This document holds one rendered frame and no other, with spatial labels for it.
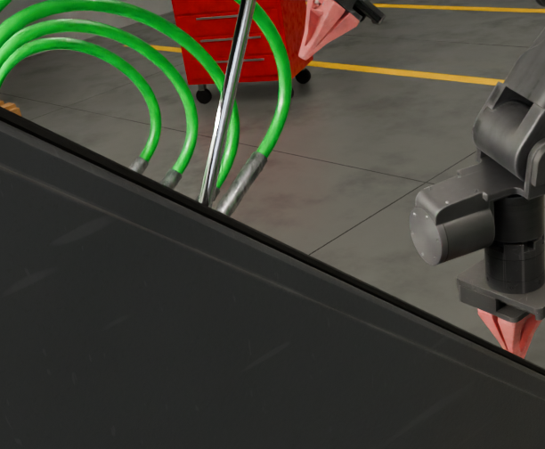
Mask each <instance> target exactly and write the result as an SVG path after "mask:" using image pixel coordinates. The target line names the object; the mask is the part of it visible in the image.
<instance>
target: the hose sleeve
mask: <svg viewBox="0 0 545 449"><path fill-rule="evenodd" d="M267 161H268V160H267V158H266V156H265V155H263V154H262V153H260V152H258V151H254V152H253V153H252V155H251V156H250V158H249V159H248V160H247V162H246V164H245V165H244V166H243V167H242V170H241V171H240V172H239V174H238V175H237V177H236V178H235V179H234V181H233V182H232V184H231V186H230V187H229V189H228V190H227V192H226V193H225V194H224V196H223V197H222V198H221V200H220V201H219V202H218V204H217V206H216V208H215V210H217V211H220V212H222V213H225V214H226V215H227V216H231V215H232V213H233V212H234V210H235V209H236V208H237V207H238V206H239V204H240V202H241V200H242V199H243V197H244V196H245V194H246V193H247V191H248V189H249V188H250V186H251V185H252V183H254V181H255V180H256V178H257V177H258V176H259V174H260V172H261V171H262V170H263V168H264V166H265V164H266V163H267Z"/></svg>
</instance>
